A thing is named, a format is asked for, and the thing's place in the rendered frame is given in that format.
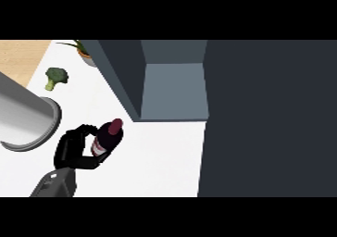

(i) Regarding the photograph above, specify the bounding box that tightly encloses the pale grey cylinder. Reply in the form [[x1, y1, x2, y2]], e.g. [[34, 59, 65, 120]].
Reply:
[[0, 68, 63, 153]]

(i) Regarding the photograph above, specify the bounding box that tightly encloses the dark red wine bottle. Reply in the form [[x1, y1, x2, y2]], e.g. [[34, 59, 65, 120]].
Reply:
[[88, 118, 125, 157]]

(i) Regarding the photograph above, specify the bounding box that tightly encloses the potted green plant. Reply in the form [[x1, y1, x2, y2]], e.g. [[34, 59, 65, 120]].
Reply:
[[55, 39, 97, 69]]

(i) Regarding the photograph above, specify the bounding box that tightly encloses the green broccoli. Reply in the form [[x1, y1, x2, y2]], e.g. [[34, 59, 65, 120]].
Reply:
[[44, 67, 69, 93]]

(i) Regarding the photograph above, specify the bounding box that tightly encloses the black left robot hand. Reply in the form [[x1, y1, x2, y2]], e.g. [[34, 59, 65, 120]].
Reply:
[[52, 123, 114, 170]]

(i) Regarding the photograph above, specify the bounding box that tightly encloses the dark grey open cabinet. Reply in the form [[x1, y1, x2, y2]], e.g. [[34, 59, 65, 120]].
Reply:
[[80, 39, 211, 123]]

